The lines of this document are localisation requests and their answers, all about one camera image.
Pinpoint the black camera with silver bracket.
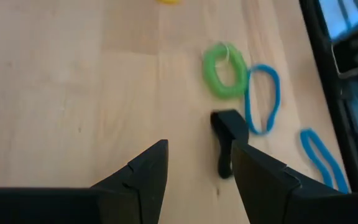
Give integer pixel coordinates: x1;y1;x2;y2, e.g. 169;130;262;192
331;23;358;80

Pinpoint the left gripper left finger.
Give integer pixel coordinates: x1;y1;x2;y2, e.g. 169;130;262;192
90;139;170;224

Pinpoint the black rail with silver brackets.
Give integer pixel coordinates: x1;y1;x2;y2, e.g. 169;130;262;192
298;0;358;195

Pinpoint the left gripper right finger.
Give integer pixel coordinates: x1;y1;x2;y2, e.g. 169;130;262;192
231;139;301;224

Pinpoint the black clip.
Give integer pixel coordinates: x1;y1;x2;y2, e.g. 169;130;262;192
210;108;250;180

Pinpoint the green coil keychain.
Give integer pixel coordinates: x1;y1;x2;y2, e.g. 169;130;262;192
202;42;249;100

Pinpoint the blue rubber band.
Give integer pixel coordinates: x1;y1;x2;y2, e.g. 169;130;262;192
244;63;282;137
300;128;350;194

